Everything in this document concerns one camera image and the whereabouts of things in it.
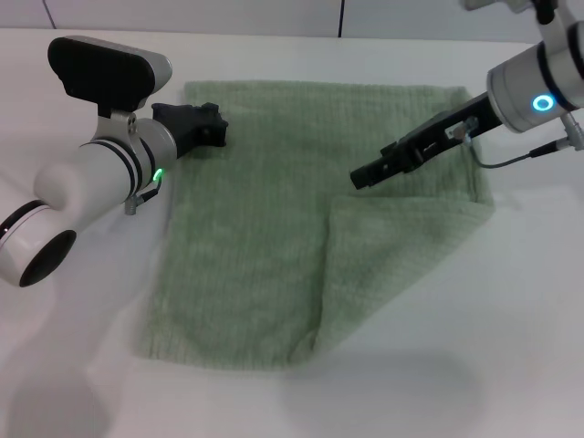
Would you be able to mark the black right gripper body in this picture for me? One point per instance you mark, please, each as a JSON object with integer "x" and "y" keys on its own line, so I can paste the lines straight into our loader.
{"x": 438, "y": 132}

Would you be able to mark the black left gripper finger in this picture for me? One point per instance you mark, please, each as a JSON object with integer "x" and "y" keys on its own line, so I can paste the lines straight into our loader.
{"x": 213, "y": 119}
{"x": 213, "y": 138}

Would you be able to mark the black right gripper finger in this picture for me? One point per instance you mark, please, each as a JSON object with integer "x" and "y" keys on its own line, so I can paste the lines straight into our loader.
{"x": 372, "y": 175}

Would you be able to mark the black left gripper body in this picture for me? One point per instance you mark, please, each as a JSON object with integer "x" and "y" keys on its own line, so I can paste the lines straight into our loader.
{"x": 180, "y": 125}

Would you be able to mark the green ribbed towel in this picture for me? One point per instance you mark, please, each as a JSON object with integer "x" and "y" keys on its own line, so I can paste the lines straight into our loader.
{"x": 255, "y": 237}

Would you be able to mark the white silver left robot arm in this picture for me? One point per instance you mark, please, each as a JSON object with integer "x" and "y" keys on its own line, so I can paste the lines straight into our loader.
{"x": 86, "y": 182}

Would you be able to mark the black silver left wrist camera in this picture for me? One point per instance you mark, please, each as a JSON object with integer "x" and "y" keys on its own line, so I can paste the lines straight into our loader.
{"x": 100, "y": 73}

